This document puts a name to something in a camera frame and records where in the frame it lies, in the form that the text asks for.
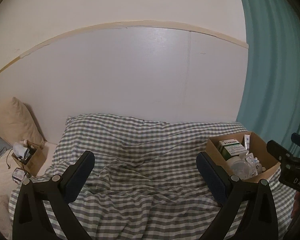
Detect beige pillow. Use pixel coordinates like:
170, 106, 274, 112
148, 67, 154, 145
0, 97, 44, 146

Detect teal curtain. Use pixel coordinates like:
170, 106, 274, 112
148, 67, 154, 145
237, 0, 300, 158

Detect small cardboard box left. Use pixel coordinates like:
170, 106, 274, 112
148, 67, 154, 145
12, 140, 46, 176

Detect black cable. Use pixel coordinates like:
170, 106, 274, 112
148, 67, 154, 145
5, 147, 31, 181

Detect green white medicine box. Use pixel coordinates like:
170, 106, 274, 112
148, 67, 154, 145
217, 139, 247, 160

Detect cream quilted headboard cushion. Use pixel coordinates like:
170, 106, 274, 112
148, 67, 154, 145
0, 101, 58, 240

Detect clear blue plastic packet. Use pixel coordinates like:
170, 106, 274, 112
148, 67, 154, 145
226, 153, 258, 180

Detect small white blue toy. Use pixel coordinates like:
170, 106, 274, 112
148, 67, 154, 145
254, 157, 266, 174

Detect grey white checked blanket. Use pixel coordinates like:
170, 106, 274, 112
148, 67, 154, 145
8, 113, 298, 240

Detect white ointment tube box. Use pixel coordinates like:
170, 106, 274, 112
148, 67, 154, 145
243, 134, 250, 152

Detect brown cardboard box right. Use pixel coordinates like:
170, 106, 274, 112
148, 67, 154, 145
205, 132, 280, 183

